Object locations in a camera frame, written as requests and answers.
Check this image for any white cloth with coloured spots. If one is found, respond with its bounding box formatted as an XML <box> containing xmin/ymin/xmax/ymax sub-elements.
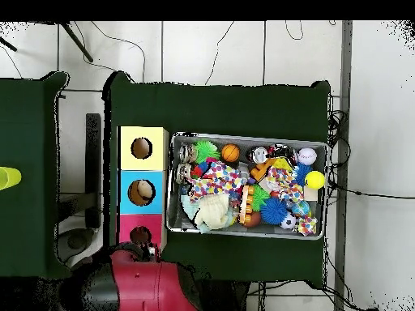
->
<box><xmin>188</xmin><ymin>160</ymin><xmax>249</xmax><ymax>204</ymax></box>
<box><xmin>293</xmin><ymin>215</ymin><xmax>318</xmax><ymax>236</ymax></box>
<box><xmin>265</xmin><ymin>165</ymin><xmax>306</xmax><ymax>203</ymax></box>

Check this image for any cream knitted cloth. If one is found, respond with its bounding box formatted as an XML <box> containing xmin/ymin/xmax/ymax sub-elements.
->
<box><xmin>193</xmin><ymin>193</ymin><xmax>232</xmax><ymax>230</ymax></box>

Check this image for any wooden box with three holes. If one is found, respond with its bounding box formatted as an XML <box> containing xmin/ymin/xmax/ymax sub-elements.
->
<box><xmin>115</xmin><ymin>126</ymin><xmax>170</xmax><ymax>253</ymax></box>

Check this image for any green spiky rubber ball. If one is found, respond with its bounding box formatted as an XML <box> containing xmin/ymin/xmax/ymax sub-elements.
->
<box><xmin>194</xmin><ymin>139</ymin><xmax>220</xmax><ymax>164</ymax></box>

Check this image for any orange toy basketball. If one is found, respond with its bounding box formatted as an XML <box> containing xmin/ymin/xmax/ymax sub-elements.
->
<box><xmin>220</xmin><ymin>143</ymin><xmax>242</xmax><ymax>164</ymax></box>

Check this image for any light blue waffle cloth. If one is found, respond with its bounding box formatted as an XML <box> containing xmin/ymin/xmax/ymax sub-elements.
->
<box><xmin>179</xmin><ymin>194</ymin><xmax>237</xmax><ymax>235</ymax></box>

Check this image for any blue spiky rubber ball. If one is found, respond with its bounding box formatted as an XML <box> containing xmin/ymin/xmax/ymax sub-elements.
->
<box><xmin>259</xmin><ymin>196</ymin><xmax>289</xmax><ymax>226</ymax></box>

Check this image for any white toy baseball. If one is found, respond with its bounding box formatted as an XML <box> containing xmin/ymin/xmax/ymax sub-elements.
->
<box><xmin>297</xmin><ymin>147</ymin><xmax>318</xmax><ymax>166</ymax></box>

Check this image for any yellow plastic ball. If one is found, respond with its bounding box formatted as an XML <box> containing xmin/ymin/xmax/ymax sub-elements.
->
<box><xmin>304</xmin><ymin>170</ymin><xmax>326</xmax><ymax>190</ymax></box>

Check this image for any black upright panel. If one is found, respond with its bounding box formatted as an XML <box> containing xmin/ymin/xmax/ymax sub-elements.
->
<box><xmin>85</xmin><ymin>113</ymin><xmax>102</xmax><ymax>229</ymax></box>

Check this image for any black round floor base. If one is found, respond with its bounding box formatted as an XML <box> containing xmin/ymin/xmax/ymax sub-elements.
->
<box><xmin>56</xmin><ymin>227</ymin><xmax>97</xmax><ymax>264</ymax></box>

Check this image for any black tripod leg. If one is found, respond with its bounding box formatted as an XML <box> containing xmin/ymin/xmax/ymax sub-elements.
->
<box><xmin>59</xmin><ymin>21</ymin><xmax>94</xmax><ymax>63</ymax></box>
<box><xmin>0</xmin><ymin>35</ymin><xmax>18</xmax><ymax>53</ymax></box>

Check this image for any dark green side table cloth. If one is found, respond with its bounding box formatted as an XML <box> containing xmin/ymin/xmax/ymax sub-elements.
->
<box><xmin>0</xmin><ymin>71</ymin><xmax>75</xmax><ymax>280</ymax></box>

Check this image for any yellow-green plastic cup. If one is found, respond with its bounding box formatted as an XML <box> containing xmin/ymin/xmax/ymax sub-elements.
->
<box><xmin>0</xmin><ymin>166</ymin><xmax>23</xmax><ymax>191</ymax></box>

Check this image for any wire mesh bin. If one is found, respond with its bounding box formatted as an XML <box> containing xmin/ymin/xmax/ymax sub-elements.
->
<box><xmin>165</xmin><ymin>131</ymin><xmax>328</xmax><ymax>241</ymax></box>

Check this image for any black floor cable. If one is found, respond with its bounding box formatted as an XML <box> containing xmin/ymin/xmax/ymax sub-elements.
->
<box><xmin>203</xmin><ymin>21</ymin><xmax>235</xmax><ymax>86</ymax></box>
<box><xmin>91</xmin><ymin>21</ymin><xmax>146</xmax><ymax>82</ymax></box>

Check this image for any black cable bundle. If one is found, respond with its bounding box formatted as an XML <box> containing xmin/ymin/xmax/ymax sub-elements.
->
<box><xmin>326</xmin><ymin>109</ymin><xmax>352</xmax><ymax>171</ymax></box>

